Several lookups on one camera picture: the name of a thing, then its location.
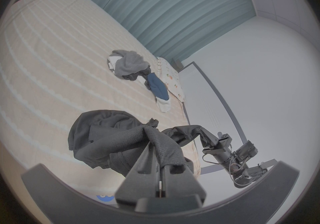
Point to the grey bedside table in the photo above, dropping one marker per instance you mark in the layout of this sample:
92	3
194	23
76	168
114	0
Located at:
177	65

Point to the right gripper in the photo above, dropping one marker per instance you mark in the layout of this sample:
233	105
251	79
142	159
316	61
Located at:
222	155

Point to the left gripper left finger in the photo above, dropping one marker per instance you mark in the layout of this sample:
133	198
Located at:
140	180

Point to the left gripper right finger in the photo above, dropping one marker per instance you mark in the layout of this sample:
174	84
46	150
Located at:
182	185

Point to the white printed pillow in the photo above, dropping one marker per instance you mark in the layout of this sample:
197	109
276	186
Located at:
172	80

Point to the blue-green curtain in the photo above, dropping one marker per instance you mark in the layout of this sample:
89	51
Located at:
175	5

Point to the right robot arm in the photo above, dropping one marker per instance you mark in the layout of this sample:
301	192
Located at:
246	150

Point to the bed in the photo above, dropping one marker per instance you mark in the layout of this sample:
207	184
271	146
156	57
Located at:
62	55

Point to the black T-shirt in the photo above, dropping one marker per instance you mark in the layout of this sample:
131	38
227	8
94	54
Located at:
112	138

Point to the pile of clothes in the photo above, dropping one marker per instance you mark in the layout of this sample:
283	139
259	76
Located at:
130	64

